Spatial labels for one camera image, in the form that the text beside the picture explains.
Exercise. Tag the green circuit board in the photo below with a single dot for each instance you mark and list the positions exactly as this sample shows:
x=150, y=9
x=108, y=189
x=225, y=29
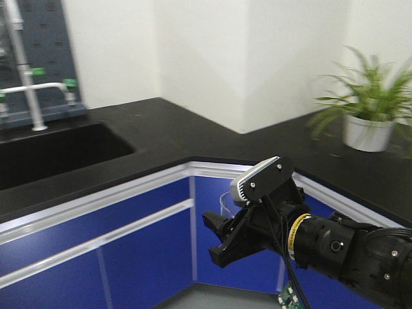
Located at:
x=288, y=299

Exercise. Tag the clear glass beaker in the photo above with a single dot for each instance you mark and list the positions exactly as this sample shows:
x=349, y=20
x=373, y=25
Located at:
x=229, y=207

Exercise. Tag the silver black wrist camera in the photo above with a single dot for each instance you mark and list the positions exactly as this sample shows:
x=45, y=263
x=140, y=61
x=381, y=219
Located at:
x=261, y=179

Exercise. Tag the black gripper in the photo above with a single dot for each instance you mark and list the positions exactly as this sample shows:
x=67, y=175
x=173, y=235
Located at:
x=257, y=226

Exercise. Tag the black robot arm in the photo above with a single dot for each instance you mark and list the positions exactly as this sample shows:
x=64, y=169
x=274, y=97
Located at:
x=371, y=261

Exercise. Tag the black lab sink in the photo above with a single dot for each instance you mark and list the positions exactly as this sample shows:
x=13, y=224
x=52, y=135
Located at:
x=32, y=158

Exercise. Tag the green potted plant white pot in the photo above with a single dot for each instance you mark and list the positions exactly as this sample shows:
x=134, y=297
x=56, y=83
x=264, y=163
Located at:
x=374, y=106

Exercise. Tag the blue lab bench cabinet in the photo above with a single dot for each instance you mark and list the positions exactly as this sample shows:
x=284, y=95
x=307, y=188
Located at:
x=130, y=246

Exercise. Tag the grey pegboard drying rack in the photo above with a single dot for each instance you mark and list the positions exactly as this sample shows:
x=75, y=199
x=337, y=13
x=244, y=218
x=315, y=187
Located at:
x=47, y=46

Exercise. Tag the white lab faucet green knobs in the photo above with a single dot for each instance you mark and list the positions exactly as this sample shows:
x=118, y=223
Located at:
x=15, y=24

